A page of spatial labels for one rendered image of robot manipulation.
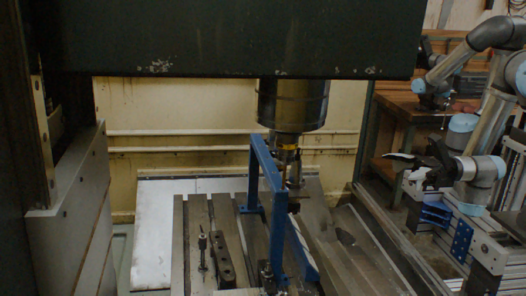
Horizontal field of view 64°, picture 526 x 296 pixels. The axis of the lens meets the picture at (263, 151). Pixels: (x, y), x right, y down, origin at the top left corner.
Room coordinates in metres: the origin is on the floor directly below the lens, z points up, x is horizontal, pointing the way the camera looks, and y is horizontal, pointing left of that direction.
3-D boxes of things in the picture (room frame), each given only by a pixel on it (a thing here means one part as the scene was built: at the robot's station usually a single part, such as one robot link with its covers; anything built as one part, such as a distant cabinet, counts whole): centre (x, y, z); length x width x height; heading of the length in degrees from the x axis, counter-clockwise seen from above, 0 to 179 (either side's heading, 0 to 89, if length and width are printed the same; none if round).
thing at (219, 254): (1.09, 0.11, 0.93); 0.26 x 0.05 x 0.06; 17
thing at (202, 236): (1.09, 0.17, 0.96); 0.03 x 0.03 x 0.13
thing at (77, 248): (0.78, 0.38, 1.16); 0.48 x 0.05 x 0.51; 12
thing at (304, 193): (1.06, -0.11, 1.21); 0.07 x 0.05 x 0.01; 102
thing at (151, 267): (1.51, 0.07, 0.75); 0.89 x 0.70 x 0.26; 102
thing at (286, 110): (0.87, -0.05, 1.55); 0.16 x 0.16 x 0.12
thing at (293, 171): (1.11, -0.10, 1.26); 0.04 x 0.04 x 0.07
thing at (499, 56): (1.79, -0.98, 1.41); 0.15 x 0.12 x 0.55; 117
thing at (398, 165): (1.16, -0.41, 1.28); 0.09 x 0.03 x 0.06; 67
